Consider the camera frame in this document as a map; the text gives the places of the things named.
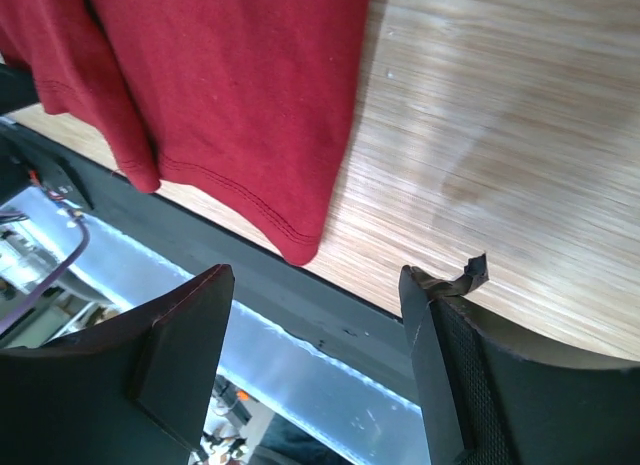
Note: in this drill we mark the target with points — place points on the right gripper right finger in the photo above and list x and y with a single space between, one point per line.
494 392

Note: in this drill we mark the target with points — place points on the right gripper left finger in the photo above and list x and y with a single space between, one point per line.
134 389

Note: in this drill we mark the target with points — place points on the dark red t-shirt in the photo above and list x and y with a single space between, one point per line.
250 101

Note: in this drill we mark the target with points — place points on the white slotted cable duct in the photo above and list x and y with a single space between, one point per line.
351 413

